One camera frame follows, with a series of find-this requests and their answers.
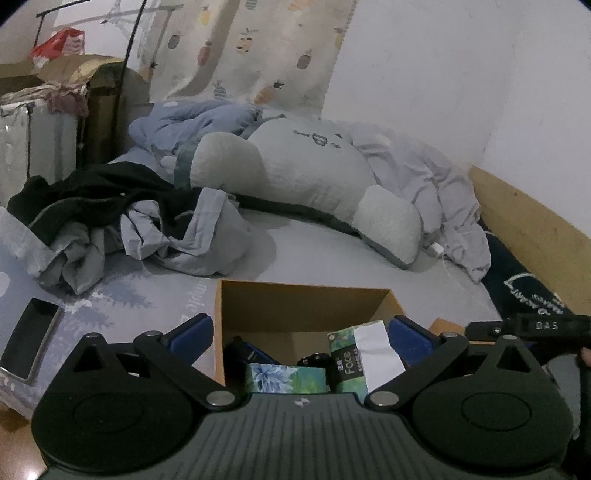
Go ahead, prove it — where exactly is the orange box lid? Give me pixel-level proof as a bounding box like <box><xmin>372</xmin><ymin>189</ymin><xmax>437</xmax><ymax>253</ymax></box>
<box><xmin>429</xmin><ymin>318</ymin><xmax>495</xmax><ymax>346</ymax></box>

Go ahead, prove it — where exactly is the dark blue box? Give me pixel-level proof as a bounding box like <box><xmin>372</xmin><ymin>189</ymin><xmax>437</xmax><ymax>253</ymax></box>
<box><xmin>222</xmin><ymin>336</ymin><xmax>279</xmax><ymax>391</ymax></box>

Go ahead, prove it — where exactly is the green tissue pack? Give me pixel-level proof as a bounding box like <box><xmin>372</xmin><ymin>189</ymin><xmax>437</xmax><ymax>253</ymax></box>
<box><xmin>328</xmin><ymin>320</ymin><xmax>406</xmax><ymax>401</ymax></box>

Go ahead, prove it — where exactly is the floral tissue pack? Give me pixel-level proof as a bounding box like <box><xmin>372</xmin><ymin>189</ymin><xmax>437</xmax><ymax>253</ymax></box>
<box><xmin>245</xmin><ymin>363</ymin><xmax>329</xmax><ymax>394</ymax></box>

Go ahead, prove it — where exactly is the person hand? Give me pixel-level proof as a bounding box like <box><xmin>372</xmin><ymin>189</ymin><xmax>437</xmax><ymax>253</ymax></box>
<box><xmin>581</xmin><ymin>348</ymin><xmax>591</xmax><ymax>367</ymax></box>

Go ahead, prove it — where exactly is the black printed pillow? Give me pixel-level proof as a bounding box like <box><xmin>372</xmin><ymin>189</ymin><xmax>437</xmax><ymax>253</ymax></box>
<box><xmin>479</xmin><ymin>220</ymin><xmax>572</xmax><ymax>320</ymax></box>

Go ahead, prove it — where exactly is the wooden headboard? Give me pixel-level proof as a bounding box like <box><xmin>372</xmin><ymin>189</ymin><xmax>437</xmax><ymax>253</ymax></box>
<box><xmin>469</xmin><ymin>166</ymin><xmax>591</xmax><ymax>314</ymax></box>

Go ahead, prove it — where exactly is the white charger plug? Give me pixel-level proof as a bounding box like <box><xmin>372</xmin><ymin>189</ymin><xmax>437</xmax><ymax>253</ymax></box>
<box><xmin>428</xmin><ymin>243</ymin><xmax>444</xmax><ymax>258</ymax></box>

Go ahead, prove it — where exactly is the orange cardboard box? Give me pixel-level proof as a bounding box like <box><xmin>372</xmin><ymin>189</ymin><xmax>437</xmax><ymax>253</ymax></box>
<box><xmin>211</xmin><ymin>279</ymin><xmax>405</xmax><ymax>384</ymax></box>

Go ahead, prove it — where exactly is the grey lilac duvet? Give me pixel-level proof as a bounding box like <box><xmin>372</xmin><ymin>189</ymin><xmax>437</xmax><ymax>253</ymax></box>
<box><xmin>335</xmin><ymin>121</ymin><xmax>491</xmax><ymax>284</ymax></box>

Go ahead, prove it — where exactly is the crumpled grey clothing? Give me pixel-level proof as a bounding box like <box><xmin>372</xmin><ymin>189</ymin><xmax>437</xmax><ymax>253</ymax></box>
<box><xmin>35</xmin><ymin>188</ymin><xmax>252</xmax><ymax>295</ymax></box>

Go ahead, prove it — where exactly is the black phone case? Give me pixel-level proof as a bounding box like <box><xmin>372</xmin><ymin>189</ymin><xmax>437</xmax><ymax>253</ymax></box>
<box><xmin>1</xmin><ymin>297</ymin><xmax>63</xmax><ymax>385</ymax></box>

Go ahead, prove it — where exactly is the black garment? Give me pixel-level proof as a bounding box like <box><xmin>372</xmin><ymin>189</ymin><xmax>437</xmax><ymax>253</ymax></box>
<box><xmin>7</xmin><ymin>162</ymin><xmax>201</xmax><ymax>245</ymax></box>

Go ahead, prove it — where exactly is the grey reading pillow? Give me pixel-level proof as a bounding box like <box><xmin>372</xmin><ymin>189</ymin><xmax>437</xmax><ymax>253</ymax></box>
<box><xmin>174</xmin><ymin>117</ymin><xmax>423</xmax><ymax>269</ymax></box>

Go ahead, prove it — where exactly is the blue blanket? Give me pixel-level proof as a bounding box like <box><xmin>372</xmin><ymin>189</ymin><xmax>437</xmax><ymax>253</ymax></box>
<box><xmin>124</xmin><ymin>100</ymin><xmax>262</xmax><ymax>169</ymax></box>

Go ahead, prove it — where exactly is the black clothes rack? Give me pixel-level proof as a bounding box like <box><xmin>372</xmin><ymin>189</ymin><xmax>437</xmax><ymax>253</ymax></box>
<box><xmin>33</xmin><ymin>0</ymin><xmax>147</xmax><ymax>156</ymax></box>

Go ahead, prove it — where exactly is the clear storage bag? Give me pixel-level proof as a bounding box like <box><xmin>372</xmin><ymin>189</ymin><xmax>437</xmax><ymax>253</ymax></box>
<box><xmin>0</xmin><ymin>100</ymin><xmax>78</xmax><ymax>206</ymax></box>

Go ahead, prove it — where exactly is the brown cardboard box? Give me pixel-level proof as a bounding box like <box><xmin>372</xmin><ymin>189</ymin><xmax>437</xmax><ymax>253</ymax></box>
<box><xmin>1</xmin><ymin>54</ymin><xmax>149</xmax><ymax>166</ymax></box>

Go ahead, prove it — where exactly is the pineapple print curtain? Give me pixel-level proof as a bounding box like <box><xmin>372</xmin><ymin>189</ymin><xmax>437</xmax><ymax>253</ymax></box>
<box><xmin>143</xmin><ymin>0</ymin><xmax>356</xmax><ymax>116</ymax></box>

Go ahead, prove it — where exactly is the red plastic bag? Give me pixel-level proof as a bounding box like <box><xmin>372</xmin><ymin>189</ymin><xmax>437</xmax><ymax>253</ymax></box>
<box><xmin>30</xmin><ymin>27</ymin><xmax>85</xmax><ymax>65</ymax></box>

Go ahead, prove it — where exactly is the white charging cable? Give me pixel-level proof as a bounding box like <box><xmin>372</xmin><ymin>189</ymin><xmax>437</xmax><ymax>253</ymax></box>
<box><xmin>440</xmin><ymin>253</ymin><xmax>468</xmax><ymax>292</ymax></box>

